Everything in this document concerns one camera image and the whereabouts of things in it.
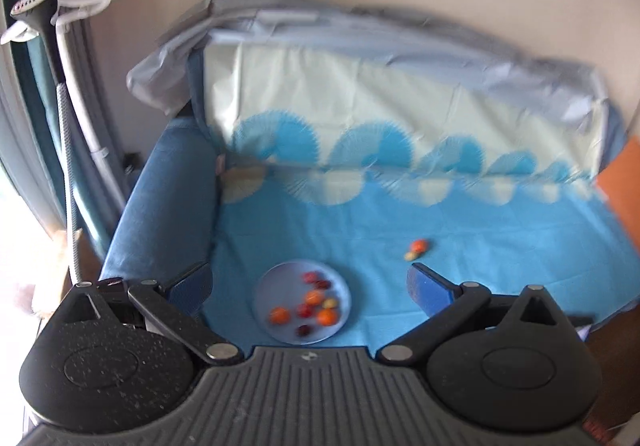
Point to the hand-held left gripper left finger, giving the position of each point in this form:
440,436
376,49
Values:
192,287

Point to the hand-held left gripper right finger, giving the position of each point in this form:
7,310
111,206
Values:
425,287

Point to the light blue plate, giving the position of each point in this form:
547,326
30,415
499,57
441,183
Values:
280,286

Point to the small tangerine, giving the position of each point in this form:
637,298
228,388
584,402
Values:
419,246
315,297
280,315
327,317

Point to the large wrinkled red date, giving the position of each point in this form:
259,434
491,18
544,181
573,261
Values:
322,284

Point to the small red round fruit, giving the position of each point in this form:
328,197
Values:
305,310
310,277

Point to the small wrinkled red date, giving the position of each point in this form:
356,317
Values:
303,330

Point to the blue fabric sofa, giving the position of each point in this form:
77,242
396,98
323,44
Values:
160,206

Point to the blue patterned plastic cloth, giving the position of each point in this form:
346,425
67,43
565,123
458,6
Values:
350,226

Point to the orange panel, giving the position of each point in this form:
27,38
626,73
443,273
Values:
622,181

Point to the dark teal curtain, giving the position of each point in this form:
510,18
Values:
30,91

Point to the grey cover sheet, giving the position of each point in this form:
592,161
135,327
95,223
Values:
350,26

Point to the black wall plug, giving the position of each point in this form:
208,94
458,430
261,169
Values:
131,162

